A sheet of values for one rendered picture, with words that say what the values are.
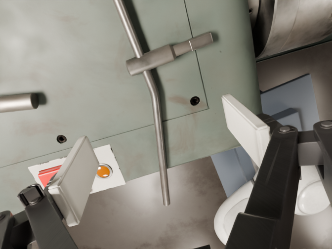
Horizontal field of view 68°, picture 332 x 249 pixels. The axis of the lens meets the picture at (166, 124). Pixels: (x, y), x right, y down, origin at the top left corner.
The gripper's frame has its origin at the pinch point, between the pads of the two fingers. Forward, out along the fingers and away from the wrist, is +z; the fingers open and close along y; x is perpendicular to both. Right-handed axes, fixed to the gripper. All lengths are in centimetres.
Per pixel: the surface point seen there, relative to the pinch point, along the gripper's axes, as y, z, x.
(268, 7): 19.6, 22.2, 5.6
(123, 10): -0.6, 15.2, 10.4
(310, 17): 25.4, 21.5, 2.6
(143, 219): -46, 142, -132
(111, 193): -62, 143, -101
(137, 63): -1.0, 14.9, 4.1
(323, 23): 28.5, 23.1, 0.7
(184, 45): 5.3, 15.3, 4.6
